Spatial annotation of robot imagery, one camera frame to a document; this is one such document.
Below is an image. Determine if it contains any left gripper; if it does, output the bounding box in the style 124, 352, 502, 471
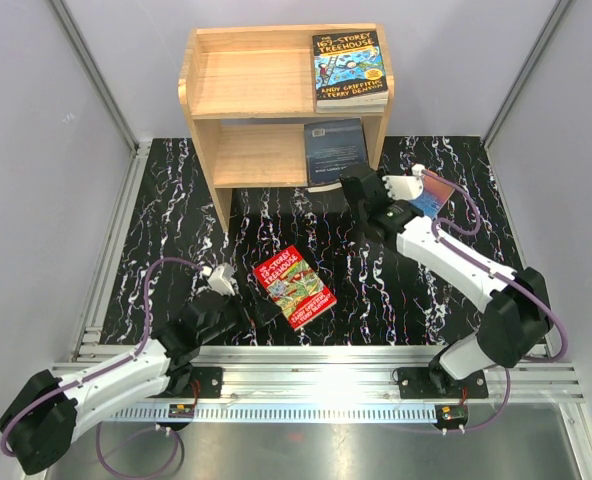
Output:
198, 283, 281, 344

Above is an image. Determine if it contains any red 13-storey treehouse book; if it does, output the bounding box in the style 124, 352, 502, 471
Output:
253, 245, 337, 330

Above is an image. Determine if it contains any blue sunset cover book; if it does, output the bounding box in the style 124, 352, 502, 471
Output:
410, 175, 455, 219

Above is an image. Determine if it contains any purple 117-storey treehouse book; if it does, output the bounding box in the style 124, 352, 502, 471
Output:
315, 95, 388, 114

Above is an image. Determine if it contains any black 169-storey treehouse book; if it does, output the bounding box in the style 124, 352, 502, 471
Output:
312, 30, 388, 102

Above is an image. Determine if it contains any grey-blue dark cover book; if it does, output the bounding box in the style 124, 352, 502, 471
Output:
304, 118, 369, 192

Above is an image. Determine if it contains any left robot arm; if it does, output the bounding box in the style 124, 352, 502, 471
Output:
0, 290, 280, 475

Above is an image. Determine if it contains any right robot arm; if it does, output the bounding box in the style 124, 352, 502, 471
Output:
340, 164, 556, 397

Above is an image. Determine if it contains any black marble pattern mat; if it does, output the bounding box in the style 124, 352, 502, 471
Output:
98, 135, 548, 347

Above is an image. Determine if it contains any light wooden bookshelf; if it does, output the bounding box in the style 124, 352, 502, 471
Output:
178, 23, 389, 231

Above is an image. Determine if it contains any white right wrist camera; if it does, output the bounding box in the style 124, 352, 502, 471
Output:
381, 164, 425, 202

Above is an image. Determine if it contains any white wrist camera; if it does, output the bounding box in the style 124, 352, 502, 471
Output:
200, 263, 238, 296
381, 164, 425, 202

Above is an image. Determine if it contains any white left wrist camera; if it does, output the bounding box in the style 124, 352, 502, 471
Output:
200, 263, 238, 296

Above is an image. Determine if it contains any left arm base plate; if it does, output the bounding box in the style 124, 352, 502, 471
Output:
163, 366, 224, 399

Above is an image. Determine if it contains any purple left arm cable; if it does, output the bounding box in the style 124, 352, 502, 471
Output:
0, 257, 212, 476

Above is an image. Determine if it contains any slotted cable duct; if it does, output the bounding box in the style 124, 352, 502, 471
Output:
110, 402, 437, 424

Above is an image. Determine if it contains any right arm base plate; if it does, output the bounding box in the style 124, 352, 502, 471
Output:
392, 367, 489, 400

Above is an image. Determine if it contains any aluminium mounting rail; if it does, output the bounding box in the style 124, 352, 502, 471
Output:
192, 345, 584, 404

